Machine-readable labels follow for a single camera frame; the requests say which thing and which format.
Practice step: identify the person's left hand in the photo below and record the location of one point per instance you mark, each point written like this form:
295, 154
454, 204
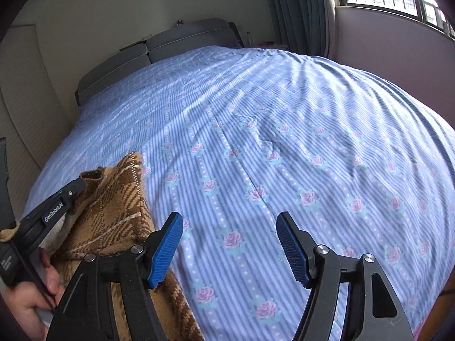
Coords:
25, 302

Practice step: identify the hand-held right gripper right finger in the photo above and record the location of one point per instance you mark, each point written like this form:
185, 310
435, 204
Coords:
291, 248

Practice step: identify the brown plaid knit garment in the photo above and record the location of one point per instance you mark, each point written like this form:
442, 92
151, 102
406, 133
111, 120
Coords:
113, 202

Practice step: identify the grey-green curtain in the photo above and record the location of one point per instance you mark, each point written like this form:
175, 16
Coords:
298, 10

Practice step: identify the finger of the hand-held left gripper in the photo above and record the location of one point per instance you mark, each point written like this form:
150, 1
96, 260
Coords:
76, 190

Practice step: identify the white nightstand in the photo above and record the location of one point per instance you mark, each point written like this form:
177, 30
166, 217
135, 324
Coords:
275, 46

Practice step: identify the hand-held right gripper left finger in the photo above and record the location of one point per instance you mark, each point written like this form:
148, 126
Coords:
167, 248

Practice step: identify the small purple toy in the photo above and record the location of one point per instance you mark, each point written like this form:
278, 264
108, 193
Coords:
178, 23

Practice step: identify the blue striped floral bed cover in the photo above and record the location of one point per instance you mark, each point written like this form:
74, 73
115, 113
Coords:
284, 131

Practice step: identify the grey padded headboard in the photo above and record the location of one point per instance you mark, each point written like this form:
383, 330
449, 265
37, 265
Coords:
185, 37

